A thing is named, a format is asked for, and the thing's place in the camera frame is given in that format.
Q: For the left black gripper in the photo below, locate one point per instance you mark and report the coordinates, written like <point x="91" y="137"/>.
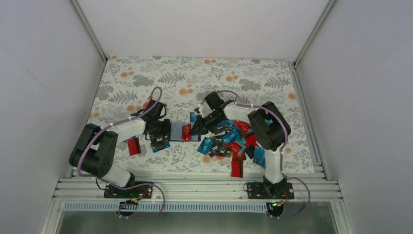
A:
<point x="166" y="129"/>

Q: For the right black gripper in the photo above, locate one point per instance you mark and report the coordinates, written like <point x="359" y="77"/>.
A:
<point x="198" y="124"/>

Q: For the navy blue card holder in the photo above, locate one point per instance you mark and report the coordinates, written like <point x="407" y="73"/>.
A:
<point x="179" y="131"/>

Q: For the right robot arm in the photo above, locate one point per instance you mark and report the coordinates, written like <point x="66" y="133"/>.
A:
<point x="269" y="126"/>

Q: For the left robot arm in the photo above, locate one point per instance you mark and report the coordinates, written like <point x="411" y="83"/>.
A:
<point x="95" y="148"/>

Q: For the black visa card left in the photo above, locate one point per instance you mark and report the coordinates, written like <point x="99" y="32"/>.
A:
<point x="159" y="141"/>

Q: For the blue card pile left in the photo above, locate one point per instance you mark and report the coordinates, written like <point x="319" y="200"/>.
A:
<point x="206" y="145"/>

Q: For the blue card pile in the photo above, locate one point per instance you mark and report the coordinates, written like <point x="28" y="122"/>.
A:
<point x="206" y="145"/>
<point x="259" y="156"/>

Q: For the blue card under black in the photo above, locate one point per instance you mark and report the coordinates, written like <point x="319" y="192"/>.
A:
<point x="159" y="148"/>

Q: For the black visa card pile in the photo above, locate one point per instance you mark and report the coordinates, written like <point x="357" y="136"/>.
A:
<point x="220" y="150"/>

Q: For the red vip card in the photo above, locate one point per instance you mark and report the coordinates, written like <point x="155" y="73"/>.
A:
<point x="237" y="151"/>
<point x="244" y="127"/>

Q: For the red card pile right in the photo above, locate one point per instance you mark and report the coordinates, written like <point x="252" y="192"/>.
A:
<point x="250" y="139"/>

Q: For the red card pile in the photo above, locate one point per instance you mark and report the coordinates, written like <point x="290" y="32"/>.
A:
<point x="237" y="168"/>
<point x="250" y="139"/>

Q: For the red card pile bottom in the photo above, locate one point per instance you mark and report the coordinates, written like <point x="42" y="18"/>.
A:
<point x="237" y="168"/>

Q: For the blue card pile centre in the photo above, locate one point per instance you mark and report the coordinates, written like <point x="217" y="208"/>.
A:
<point x="259" y="156"/>

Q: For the floral patterned table mat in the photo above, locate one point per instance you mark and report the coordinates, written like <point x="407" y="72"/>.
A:
<point x="127" y="83"/>

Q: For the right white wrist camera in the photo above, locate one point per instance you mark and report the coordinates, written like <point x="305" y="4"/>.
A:
<point x="199" y="110"/>

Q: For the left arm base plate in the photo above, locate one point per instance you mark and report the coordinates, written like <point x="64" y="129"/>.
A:
<point x="144" y="191"/>

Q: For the blue slotted cable duct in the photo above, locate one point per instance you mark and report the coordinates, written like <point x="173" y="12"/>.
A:
<point x="152" y="206"/>

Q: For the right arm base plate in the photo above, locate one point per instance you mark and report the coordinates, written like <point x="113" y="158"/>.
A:
<point x="261" y="190"/>

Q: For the aluminium rail frame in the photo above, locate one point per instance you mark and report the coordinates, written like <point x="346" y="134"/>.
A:
<point x="208" y="187"/>

